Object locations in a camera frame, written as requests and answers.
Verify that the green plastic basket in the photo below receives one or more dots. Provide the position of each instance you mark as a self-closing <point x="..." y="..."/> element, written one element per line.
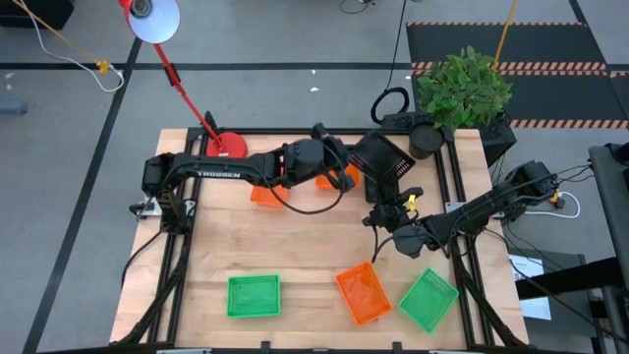
<point x="253" y="296"/>
<point x="428" y="300"/>

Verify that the black aluminium table frame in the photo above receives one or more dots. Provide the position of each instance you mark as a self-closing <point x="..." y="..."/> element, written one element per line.
<point x="265" y="131"/>

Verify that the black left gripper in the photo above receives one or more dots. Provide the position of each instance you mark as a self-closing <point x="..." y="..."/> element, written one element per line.
<point x="339" y="152"/>

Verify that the black desk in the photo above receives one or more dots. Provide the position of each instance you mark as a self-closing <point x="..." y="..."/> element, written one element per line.
<point x="614" y="196"/>

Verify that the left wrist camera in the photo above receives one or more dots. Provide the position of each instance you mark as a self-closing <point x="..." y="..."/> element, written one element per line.
<point x="320" y="132"/>

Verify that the silver mounting bracket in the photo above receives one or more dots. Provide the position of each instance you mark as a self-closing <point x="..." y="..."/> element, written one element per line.
<point x="147" y="209"/>

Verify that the grey cylinder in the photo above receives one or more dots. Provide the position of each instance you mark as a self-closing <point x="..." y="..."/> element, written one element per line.
<point x="12" y="107"/>

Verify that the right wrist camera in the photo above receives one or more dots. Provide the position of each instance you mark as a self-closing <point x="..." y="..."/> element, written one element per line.
<point x="371" y="221"/>

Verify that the black hazard-striped floor mat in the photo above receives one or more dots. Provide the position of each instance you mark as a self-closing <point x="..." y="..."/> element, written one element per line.
<point x="540" y="44"/>

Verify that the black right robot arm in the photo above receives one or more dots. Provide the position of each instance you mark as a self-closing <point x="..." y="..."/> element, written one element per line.
<point x="491" y="206"/>

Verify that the white paper sheet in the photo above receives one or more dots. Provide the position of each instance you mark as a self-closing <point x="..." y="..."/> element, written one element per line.
<point x="533" y="305"/>

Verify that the red desk lamp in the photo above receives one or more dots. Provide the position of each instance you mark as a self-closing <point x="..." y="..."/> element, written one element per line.
<point x="226" y="146"/>

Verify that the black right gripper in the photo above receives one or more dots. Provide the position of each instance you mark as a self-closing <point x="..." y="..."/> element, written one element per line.
<point x="398" y="217"/>

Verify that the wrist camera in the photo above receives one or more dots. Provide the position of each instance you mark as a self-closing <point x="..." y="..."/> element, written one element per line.
<point x="320" y="132"/>
<point x="371" y="221"/>

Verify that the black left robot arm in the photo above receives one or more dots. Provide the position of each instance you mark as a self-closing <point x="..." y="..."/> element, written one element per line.
<point x="216" y="167"/>

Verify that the orange plastic basket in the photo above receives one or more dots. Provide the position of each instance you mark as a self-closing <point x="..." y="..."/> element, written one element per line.
<point x="363" y="293"/>
<point x="325" y="183"/>
<point x="268" y="197"/>

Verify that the potted green plant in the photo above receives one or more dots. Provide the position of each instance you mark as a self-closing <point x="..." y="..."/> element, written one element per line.
<point x="462" y="91"/>

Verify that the black desk bar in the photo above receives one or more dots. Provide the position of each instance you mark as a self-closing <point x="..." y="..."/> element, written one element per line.
<point x="580" y="277"/>

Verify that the black case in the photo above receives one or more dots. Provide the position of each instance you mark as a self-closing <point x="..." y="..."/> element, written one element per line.
<point x="34" y="12"/>

